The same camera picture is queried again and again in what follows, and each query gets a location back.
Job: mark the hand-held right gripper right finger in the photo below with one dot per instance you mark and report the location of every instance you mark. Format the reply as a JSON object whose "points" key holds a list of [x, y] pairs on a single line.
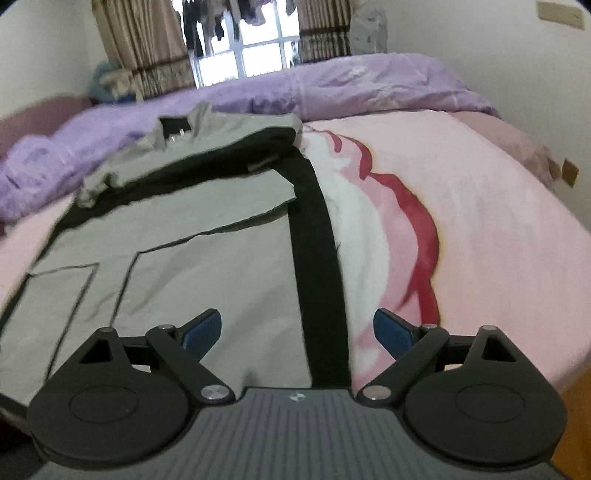
{"points": [[392, 333]]}

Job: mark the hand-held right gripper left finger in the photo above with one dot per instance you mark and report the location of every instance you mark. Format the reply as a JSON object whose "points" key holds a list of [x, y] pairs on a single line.
{"points": [[202, 333]]}

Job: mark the grey and black jacket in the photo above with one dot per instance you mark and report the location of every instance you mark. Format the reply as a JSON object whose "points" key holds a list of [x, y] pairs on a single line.
{"points": [[184, 277]]}

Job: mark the row of hanging clothes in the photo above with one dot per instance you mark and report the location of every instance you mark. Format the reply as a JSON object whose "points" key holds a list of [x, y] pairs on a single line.
{"points": [[191, 27]]}

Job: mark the pink printed blanket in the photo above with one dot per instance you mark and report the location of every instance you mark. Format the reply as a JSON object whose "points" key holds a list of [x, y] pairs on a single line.
{"points": [[485, 230]]}

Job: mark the mauve pillow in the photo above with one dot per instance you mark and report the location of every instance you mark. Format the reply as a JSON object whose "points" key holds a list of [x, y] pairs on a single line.
{"points": [[508, 138]]}

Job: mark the purple quilt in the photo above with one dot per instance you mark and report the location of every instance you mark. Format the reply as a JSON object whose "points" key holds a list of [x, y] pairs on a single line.
{"points": [[369, 87]]}

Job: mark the pile of plush toys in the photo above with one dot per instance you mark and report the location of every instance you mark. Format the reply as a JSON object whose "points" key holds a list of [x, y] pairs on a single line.
{"points": [[113, 83]]}

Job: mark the mauve padded headboard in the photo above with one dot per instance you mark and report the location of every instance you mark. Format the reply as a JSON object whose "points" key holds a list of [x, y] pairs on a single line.
{"points": [[27, 124]]}

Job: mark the white framed window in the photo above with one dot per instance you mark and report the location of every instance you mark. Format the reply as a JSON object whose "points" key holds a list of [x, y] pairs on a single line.
{"points": [[258, 60]]}

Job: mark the grey patterned cloth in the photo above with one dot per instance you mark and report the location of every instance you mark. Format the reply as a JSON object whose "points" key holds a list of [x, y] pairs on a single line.
{"points": [[369, 32]]}

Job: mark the wooden bed frame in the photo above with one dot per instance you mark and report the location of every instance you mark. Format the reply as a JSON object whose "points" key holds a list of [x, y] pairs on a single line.
{"points": [[577, 429]]}

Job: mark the brown wall socket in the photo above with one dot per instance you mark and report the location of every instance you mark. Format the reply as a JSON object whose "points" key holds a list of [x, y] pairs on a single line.
{"points": [[570, 171]]}

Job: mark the beige wall plate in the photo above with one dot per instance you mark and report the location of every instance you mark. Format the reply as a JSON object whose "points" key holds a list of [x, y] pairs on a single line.
{"points": [[559, 14]]}

